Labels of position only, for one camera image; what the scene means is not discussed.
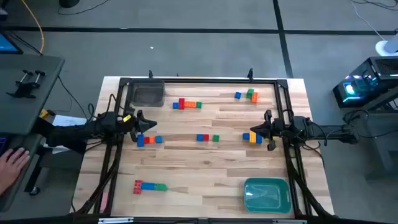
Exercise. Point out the black caster wheel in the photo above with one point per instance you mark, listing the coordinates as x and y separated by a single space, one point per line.
34 190

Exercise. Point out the black aluminium table frame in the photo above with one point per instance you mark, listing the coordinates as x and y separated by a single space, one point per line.
202 81

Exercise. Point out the yellow tag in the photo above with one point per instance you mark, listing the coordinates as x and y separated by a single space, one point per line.
127 118

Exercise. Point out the blue small block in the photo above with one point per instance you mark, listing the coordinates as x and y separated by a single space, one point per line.
200 137
158 139
246 136
175 105
237 95

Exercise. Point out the red long block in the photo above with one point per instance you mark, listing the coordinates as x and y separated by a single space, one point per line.
181 103
138 187

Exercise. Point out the silver metal bracket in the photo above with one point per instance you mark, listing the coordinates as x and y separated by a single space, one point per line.
115 220

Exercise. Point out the person's hand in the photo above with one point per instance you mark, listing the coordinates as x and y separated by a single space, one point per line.
12 168

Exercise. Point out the grey side table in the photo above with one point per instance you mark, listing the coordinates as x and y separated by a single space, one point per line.
28 93

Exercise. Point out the black round base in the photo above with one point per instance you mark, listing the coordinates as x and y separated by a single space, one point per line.
69 3

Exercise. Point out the teal plastic bin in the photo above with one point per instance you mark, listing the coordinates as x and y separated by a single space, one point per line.
267 196

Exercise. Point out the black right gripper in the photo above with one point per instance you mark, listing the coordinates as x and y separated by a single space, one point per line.
275 129

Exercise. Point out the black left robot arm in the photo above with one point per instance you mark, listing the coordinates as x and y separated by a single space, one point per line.
77 133

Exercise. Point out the yellow long block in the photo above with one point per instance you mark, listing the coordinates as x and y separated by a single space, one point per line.
252 137

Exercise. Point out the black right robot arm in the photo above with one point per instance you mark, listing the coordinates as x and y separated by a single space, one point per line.
329 132

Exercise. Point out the orange small block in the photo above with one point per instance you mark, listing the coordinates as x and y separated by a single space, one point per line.
152 139

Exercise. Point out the yellow and black object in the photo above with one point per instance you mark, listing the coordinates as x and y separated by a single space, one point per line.
44 114

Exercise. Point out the white round base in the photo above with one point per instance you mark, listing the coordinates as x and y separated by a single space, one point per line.
385 48

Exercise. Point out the white paper sheet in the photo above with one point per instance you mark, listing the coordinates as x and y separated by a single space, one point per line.
70 120

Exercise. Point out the grey plastic bin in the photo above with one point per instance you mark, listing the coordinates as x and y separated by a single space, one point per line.
146 93

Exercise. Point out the green small block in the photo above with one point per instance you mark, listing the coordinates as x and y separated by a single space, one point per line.
215 138
198 104

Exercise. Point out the grey computer stand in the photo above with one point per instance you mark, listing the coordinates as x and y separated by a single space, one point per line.
382 149

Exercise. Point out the backlit keyboard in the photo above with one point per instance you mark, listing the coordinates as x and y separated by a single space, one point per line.
2 146

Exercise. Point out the green tall block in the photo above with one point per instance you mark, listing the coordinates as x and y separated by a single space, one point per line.
250 93

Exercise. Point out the black lit computer tower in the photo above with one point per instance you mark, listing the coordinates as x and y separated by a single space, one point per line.
367 84

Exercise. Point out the black clamp tool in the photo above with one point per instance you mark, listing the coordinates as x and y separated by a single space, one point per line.
25 88

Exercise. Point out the computer monitor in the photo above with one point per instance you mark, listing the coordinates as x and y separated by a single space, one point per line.
7 45

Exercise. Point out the black frame clamp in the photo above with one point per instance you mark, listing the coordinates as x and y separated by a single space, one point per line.
150 74
250 73

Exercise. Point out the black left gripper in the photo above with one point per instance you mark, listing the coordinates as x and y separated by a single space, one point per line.
134 126

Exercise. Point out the blue long block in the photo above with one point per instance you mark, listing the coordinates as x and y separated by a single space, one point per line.
259 140
140 140
148 186

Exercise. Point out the red small block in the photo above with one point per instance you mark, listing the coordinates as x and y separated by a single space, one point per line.
206 137
146 140

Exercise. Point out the orange long block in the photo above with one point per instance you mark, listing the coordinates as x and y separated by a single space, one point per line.
255 98
190 104

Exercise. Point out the green long block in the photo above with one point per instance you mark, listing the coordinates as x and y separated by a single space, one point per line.
161 187

